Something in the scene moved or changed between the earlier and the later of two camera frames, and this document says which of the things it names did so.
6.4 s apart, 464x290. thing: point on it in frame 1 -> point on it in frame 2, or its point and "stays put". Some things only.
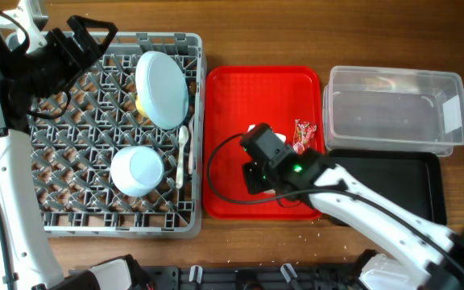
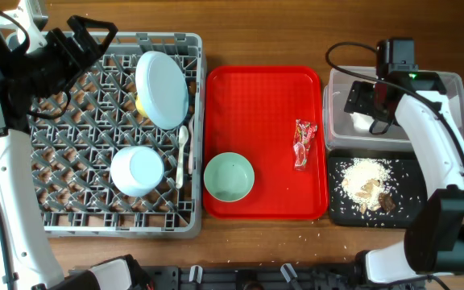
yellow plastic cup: (139, 106) stays put
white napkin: (283, 137) -> (362, 122)
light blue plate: (161, 90) stays put
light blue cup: (137, 171) stays put
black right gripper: (254, 184) -> (357, 100)
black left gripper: (76, 58) stays put
